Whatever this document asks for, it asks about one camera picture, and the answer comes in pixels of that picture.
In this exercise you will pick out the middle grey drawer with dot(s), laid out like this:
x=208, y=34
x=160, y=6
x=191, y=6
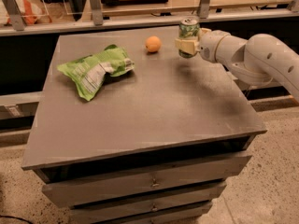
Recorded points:
x=149, y=203

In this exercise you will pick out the bottom grey drawer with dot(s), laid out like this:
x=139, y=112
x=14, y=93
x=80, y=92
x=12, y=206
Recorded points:
x=170, y=214

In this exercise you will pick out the orange white cloth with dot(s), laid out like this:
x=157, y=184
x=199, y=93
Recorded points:
x=32, y=11

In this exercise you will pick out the orange fruit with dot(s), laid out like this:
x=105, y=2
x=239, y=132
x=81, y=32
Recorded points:
x=153, y=44

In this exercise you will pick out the green soda can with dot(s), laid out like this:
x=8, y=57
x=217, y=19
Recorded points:
x=189, y=28

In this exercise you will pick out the grey drawer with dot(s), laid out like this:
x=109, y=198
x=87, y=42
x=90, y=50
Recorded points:
x=172, y=174
x=170, y=214
x=149, y=203

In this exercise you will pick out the grey drawer cabinet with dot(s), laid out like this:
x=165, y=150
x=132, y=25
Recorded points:
x=167, y=109

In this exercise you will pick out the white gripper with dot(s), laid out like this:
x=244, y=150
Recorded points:
x=210, y=46

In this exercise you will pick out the top grey drawer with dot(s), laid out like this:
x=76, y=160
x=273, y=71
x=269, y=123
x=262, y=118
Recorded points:
x=172, y=174

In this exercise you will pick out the green chip bag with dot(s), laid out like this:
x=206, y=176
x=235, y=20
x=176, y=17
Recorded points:
x=88, y=73

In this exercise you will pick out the grey metal railing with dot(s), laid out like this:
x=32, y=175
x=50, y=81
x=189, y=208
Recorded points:
x=78, y=16

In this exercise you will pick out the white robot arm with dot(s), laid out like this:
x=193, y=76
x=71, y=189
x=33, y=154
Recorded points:
x=255, y=61

